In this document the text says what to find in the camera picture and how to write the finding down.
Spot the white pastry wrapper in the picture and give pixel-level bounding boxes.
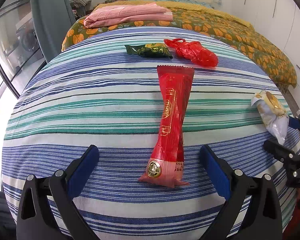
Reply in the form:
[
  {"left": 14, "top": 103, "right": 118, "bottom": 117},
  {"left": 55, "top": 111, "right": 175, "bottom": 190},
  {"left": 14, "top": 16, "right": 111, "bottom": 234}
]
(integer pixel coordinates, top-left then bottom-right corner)
[{"left": 251, "top": 90, "right": 289, "bottom": 145}]

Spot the long red snack wrapper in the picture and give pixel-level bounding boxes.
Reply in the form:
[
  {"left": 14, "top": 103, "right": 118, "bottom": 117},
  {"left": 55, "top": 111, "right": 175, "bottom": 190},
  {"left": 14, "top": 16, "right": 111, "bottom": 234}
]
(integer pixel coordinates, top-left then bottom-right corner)
[{"left": 139, "top": 65, "right": 194, "bottom": 188}]

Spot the red plastic bag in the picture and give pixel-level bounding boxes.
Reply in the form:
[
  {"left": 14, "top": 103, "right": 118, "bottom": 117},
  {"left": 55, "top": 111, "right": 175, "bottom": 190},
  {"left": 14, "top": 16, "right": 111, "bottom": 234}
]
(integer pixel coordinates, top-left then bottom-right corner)
[{"left": 164, "top": 38, "right": 218, "bottom": 67}]

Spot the dark green snack packet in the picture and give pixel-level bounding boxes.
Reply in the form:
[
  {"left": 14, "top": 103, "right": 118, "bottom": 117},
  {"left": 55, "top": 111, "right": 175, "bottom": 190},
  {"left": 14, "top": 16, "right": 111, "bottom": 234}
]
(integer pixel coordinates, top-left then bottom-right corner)
[{"left": 125, "top": 43, "right": 173, "bottom": 60}]

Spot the white wardrobe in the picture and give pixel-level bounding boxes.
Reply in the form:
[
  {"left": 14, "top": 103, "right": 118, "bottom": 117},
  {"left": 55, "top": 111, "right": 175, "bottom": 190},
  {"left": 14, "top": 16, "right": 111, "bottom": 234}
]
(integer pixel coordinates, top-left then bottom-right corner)
[{"left": 232, "top": 0, "right": 300, "bottom": 110}]

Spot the washing machine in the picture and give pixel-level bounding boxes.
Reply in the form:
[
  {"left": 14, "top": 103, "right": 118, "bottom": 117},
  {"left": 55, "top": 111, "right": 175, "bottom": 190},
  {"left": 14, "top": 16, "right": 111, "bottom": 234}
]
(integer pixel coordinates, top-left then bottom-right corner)
[{"left": 14, "top": 21, "right": 39, "bottom": 56}]

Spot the orange floral green quilt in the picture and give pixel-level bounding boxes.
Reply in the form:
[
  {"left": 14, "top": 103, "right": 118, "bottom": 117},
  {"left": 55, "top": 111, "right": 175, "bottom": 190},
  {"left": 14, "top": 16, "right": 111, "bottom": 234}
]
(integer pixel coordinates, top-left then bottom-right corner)
[{"left": 61, "top": 0, "right": 298, "bottom": 87}]

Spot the grey blue curtain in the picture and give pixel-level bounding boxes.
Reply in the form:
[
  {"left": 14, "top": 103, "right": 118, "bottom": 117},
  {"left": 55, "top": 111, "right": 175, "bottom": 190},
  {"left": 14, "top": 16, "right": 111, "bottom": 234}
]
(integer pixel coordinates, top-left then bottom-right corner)
[{"left": 31, "top": 0, "right": 75, "bottom": 62}]

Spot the pink folded cloth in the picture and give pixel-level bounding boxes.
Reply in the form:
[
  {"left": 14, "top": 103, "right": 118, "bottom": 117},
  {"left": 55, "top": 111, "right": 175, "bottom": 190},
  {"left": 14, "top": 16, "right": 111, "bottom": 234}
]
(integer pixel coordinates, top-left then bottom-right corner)
[{"left": 83, "top": 3, "right": 173, "bottom": 28}]

